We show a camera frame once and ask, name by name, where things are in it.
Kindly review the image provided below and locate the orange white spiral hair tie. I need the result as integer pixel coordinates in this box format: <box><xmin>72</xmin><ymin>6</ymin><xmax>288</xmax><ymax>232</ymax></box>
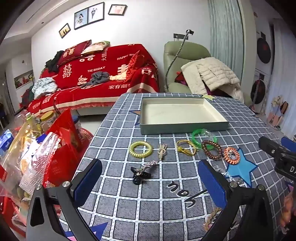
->
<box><xmin>223</xmin><ymin>146</ymin><xmax>241</xmax><ymax>165</ymax></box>

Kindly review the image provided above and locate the cream puffer jacket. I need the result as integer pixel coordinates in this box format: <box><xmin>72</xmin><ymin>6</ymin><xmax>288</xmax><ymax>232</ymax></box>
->
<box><xmin>181</xmin><ymin>57</ymin><xmax>244</xmax><ymax>102</ymax></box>

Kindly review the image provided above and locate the dark red pillow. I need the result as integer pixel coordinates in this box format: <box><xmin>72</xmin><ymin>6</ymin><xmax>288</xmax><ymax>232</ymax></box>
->
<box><xmin>57</xmin><ymin>40</ymin><xmax>92</xmax><ymax>66</ymax></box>

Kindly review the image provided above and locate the small framed picture left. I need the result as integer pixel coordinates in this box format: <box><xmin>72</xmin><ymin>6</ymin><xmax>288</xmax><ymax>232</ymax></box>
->
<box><xmin>59</xmin><ymin>23</ymin><xmax>71</xmax><ymax>39</ymax></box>

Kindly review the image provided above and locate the green armchair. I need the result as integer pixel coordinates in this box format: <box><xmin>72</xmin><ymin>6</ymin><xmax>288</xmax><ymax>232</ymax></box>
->
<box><xmin>164</xmin><ymin>41</ymin><xmax>253</xmax><ymax>105</ymax></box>

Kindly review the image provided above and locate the clear patterned plastic bag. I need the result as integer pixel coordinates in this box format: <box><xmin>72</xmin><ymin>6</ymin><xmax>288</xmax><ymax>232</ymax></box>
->
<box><xmin>20</xmin><ymin>132</ymin><xmax>61</xmax><ymax>196</ymax></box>

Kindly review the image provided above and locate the teal curtain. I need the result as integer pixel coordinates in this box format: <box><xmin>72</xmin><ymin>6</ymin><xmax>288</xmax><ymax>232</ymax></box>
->
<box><xmin>208</xmin><ymin>0</ymin><xmax>244</xmax><ymax>79</ymax></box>

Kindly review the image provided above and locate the shallow grey-green tray box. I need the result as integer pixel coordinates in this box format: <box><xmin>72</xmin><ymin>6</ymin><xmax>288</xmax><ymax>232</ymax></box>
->
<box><xmin>139</xmin><ymin>97</ymin><xmax>229</xmax><ymax>135</ymax></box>

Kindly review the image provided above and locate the yellow spiral hair tie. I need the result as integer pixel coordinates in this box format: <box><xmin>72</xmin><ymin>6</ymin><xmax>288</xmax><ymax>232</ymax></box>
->
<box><xmin>128</xmin><ymin>141</ymin><xmax>154</xmax><ymax>159</ymax></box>

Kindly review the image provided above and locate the light patterned folded blanket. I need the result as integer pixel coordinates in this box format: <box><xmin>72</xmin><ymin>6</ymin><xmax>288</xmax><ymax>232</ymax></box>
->
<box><xmin>32</xmin><ymin>77</ymin><xmax>58</xmax><ymax>99</ymax></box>

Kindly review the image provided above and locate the grey crumpled garment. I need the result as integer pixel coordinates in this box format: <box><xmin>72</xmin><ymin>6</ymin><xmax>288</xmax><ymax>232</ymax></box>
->
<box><xmin>81</xmin><ymin>71</ymin><xmax>109</xmax><ymax>88</ymax></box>

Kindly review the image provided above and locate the beige bunny hair clip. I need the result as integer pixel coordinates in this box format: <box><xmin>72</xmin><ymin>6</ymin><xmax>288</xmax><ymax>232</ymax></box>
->
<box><xmin>158</xmin><ymin>144</ymin><xmax>167</xmax><ymax>161</ymax></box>

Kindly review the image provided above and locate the black claw hair clip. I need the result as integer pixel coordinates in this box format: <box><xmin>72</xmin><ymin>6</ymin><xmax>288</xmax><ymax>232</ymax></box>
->
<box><xmin>130</xmin><ymin>167</ymin><xmax>152</xmax><ymax>185</ymax></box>

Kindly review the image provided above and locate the framed picture right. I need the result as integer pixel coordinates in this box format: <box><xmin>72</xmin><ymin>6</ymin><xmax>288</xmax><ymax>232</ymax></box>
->
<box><xmin>108</xmin><ymin>4</ymin><xmax>127</xmax><ymax>16</ymax></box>

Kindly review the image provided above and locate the red gift bag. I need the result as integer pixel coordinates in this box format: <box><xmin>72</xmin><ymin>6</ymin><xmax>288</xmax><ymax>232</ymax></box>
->
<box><xmin>43</xmin><ymin>109</ymin><xmax>83</xmax><ymax>187</ymax></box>

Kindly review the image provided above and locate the large framed picture pair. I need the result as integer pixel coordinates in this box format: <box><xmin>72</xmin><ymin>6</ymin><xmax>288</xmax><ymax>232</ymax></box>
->
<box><xmin>74</xmin><ymin>2</ymin><xmax>105</xmax><ymax>30</ymax></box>

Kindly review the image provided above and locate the green plastic bangle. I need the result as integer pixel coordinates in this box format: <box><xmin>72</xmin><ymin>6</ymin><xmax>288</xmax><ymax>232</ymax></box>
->
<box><xmin>191</xmin><ymin>128</ymin><xmax>217</xmax><ymax>149</ymax></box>

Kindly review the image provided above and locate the red covered sofa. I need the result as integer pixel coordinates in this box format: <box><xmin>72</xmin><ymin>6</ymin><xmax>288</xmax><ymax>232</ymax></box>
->
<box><xmin>28</xmin><ymin>44</ymin><xmax>159</xmax><ymax>115</ymax></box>

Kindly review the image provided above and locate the grey checked tablecloth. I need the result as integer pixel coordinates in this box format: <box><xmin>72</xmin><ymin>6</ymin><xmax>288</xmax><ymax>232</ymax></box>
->
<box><xmin>78</xmin><ymin>93</ymin><xmax>288</xmax><ymax>240</ymax></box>

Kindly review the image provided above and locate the yellow cord bracelet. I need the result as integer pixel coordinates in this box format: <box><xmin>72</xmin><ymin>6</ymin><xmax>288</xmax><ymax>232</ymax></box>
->
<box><xmin>176</xmin><ymin>138</ymin><xmax>197</xmax><ymax>157</ymax></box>

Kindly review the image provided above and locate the brown spiral hair tie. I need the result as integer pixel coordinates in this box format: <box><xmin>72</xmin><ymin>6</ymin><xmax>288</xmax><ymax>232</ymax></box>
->
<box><xmin>201</xmin><ymin>139</ymin><xmax>223</xmax><ymax>161</ymax></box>

